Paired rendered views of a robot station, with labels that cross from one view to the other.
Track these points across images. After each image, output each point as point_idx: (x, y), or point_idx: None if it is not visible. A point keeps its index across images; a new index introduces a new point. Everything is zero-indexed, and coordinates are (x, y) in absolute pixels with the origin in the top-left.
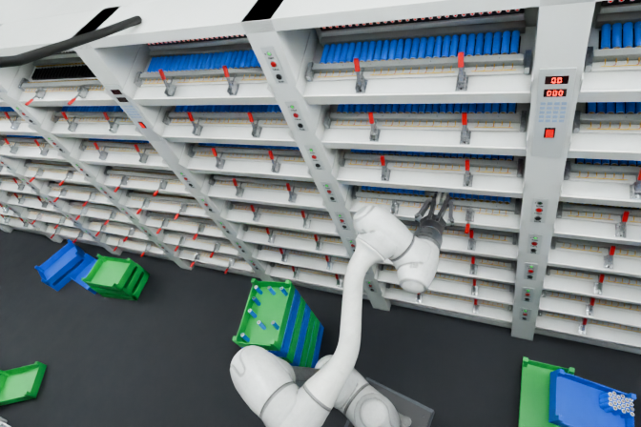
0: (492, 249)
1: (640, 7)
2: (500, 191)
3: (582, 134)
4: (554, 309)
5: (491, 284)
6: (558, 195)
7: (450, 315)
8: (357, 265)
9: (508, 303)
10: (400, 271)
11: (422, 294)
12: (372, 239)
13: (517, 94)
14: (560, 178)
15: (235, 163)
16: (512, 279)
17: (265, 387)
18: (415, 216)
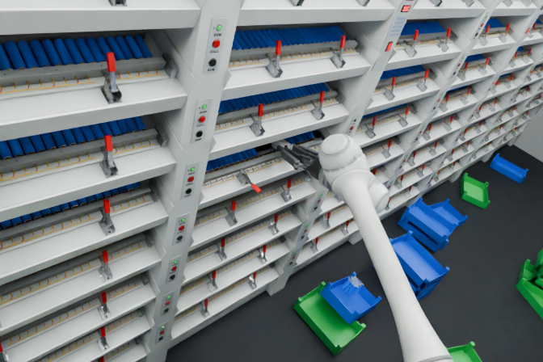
0: (299, 192)
1: None
2: (338, 116)
3: None
4: (311, 237)
5: (267, 246)
6: (365, 109)
7: (220, 317)
8: (368, 196)
9: (287, 252)
10: (372, 193)
11: (204, 305)
12: (364, 163)
13: (389, 10)
14: (372, 91)
15: (2, 192)
16: (299, 221)
17: None
18: (297, 163)
